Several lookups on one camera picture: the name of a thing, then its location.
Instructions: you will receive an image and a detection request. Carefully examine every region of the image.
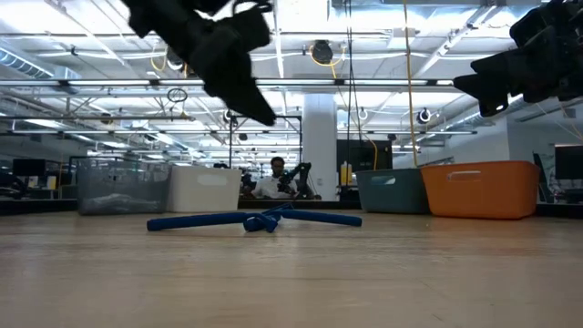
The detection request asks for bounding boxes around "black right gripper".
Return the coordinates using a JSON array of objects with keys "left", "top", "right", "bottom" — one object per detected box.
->
[{"left": 452, "top": 0, "right": 583, "bottom": 118}]

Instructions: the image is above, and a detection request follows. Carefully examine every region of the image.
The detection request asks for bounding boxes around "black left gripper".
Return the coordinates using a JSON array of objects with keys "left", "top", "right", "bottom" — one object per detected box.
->
[{"left": 188, "top": 7, "right": 278, "bottom": 128}]

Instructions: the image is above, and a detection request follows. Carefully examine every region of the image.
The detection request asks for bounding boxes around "dark blue disposable razor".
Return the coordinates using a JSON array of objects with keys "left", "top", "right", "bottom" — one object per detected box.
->
[
  {"left": 243, "top": 202, "right": 363, "bottom": 233},
  {"left": 146, "top": 210, "right": 280, "bottom": 233}
]

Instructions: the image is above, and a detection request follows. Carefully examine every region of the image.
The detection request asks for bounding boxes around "silver nail clipper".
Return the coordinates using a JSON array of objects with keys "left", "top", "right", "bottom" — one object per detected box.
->
[{"left": 80, "top": 192, "right": 166, "bottom": 214}]

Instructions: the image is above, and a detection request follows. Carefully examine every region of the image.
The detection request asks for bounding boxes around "white building column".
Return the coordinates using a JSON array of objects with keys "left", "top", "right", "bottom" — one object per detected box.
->
[{"left": 302, "top": 93, "right": 339, "bottom": 201}]

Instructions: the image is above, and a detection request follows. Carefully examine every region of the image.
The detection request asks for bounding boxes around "person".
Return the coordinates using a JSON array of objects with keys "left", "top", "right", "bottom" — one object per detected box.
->
[{"left": 248, "top": 156, "right": 292, "bottom": 200}]

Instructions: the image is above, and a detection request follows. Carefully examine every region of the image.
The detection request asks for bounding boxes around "black monitor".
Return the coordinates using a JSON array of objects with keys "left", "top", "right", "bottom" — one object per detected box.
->
[
  {"left": 12, "top": 158, "right": 46, "bottom": 178},
  {"left": 554, "top": 144, "right": 583, "bottom": 181}
]

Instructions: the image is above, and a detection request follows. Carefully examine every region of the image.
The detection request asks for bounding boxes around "white plastic bin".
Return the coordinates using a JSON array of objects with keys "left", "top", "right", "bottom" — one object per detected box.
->
[{"left": 166, "top": 164, "right": 242, "bottom": 214}]

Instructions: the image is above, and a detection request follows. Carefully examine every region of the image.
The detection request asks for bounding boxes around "orange plastic bin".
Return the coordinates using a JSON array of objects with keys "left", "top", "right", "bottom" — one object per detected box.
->
[{"left": 419, "top": 159, "right": 542, "bottom": 220}]

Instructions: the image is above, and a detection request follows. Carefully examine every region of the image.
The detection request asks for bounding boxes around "teal plastic bin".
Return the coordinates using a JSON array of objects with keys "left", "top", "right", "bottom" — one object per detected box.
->
[{"left": 354, "top": 168, "right": 430, "bottom": 215}]

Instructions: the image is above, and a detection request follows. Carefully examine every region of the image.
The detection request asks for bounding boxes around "grey-brown plastic bin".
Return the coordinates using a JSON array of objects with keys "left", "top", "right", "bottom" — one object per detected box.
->
[{"left": 76, "top": 157, "right": 172, "bottom": 216}]

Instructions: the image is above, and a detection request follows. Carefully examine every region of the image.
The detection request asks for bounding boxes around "black ceiling cable reel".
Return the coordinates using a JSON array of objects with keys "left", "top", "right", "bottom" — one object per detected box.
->
[{"left": 312, "top": 39, "right": 334, "bottom": 65}]

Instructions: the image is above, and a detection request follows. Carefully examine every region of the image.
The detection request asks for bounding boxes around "black aluminium table frame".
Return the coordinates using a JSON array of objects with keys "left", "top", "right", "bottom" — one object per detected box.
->
[{"left": 0, "top": 198, "right": 583, "bottom": 219}]

